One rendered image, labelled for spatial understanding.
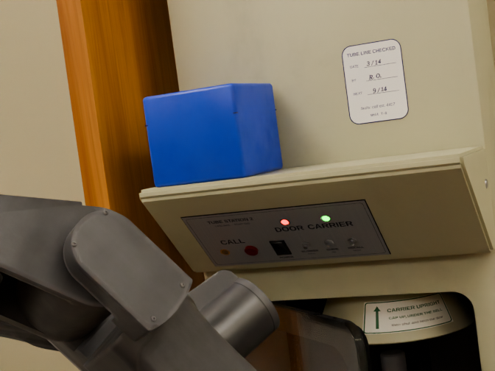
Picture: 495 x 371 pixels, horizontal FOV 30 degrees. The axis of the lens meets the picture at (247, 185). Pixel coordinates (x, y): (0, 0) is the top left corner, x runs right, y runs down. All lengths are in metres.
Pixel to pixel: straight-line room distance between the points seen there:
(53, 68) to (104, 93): 0.66
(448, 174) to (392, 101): 0.15
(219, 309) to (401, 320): 0.26
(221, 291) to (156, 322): 0.33
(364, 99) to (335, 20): 0.09
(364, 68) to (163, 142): 0.21
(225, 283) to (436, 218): 0.20
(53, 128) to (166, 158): 0.75
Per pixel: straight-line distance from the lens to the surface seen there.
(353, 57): 0.94
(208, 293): 0.81
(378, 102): 0.93
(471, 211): 0.85
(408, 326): 0.98
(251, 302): 0.79
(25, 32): 1.67
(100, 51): 0.99
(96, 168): 0.97
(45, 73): 1.64
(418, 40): 0.92
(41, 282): 0.49
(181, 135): 0.89
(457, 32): 0.92
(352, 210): 0.86
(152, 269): 0.49
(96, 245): 0.49
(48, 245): 0.50
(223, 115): 0.87
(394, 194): 0.84
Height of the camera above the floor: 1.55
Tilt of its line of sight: 3 degrees down
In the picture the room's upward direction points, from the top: 8 degrees counter-clockwise
